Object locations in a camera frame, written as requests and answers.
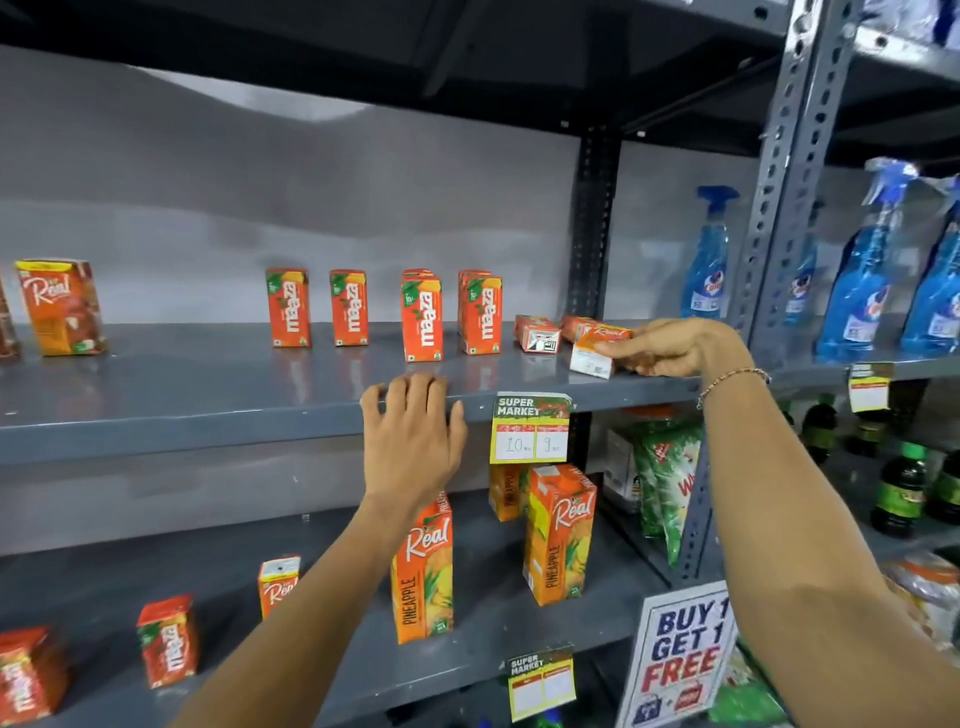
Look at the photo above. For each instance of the person's right hand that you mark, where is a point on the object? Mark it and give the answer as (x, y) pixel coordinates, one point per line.
(682, 346)

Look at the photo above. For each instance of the person's left hand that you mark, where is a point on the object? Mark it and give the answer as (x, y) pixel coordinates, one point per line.
(411, 457)

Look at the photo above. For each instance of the person's left little finger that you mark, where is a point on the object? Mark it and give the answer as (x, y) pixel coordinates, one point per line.
(372, 412)

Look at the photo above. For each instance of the person's left thumb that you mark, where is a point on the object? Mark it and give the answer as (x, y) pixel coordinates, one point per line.
(458, 431)

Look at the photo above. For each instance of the person's right thumb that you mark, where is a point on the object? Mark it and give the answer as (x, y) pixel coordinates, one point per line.
(651, 368)

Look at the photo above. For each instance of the person's left middle finger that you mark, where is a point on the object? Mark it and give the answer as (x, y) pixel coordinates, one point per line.
(417, 401)

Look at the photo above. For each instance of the small orange white juice carton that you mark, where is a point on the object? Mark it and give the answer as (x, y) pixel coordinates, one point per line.
(592, 361)
(579, 325)
(537, 334)
(278, 585)

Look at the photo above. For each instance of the person's right forearm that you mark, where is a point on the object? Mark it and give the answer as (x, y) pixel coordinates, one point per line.
(795, 555)

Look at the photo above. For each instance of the person's left forearm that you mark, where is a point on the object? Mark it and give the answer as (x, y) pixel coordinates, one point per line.
(300, 630)

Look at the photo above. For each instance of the yellow shelf price tag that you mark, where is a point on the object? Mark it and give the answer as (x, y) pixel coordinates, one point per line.
(540, 684)
(529, 429)
(870, 388)

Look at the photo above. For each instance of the tall orange pineapple juice carton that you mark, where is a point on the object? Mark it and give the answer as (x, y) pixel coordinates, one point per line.
(422, 577)
(559, 536)
(507, 491)

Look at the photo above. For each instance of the small orange mango drink carton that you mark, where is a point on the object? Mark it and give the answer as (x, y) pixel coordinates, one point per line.
(422, 321)
(168, 643)
(289, 309)
(481, 316)
(417, 272)
(472, 273)
(349, 309)
(28, 676)

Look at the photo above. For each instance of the white cardboard box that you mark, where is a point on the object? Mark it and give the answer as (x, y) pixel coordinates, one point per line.
(619, 469)

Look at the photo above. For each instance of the green detergent powder packet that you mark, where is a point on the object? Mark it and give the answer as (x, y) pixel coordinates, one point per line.
(670, 480)

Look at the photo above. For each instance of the blue glass cleaner spray bottle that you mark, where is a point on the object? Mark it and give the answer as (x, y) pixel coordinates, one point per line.
(802, 277)
(936, 300)
(709, 262)
(859, 292)

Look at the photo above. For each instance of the grey metal shelf rack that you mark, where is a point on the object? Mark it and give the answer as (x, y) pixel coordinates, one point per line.
(795, 150)
(225, 390)

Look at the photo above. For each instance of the dark green-capped cleaner bottle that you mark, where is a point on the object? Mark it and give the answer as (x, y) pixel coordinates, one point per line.
(868, 433)
(946, 487)
(900, 495)
(819, 431)

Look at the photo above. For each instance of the white promotion sign card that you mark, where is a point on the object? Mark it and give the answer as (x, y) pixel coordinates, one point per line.
(675, 660)

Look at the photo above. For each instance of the red apple juice carton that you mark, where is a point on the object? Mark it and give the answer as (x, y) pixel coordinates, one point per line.
(61, 307)

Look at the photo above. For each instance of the green plastic packet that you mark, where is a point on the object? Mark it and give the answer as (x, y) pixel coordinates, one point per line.
(742, 697)

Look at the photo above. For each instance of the clear plastic wrapped pack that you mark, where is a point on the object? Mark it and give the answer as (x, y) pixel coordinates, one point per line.
(930, 592)

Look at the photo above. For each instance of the dark brown juice carton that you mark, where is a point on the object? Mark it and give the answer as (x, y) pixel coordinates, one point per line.
(6, 322)

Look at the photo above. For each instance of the blue white wrapped pack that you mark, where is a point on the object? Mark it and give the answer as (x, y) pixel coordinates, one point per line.
(911, 16)

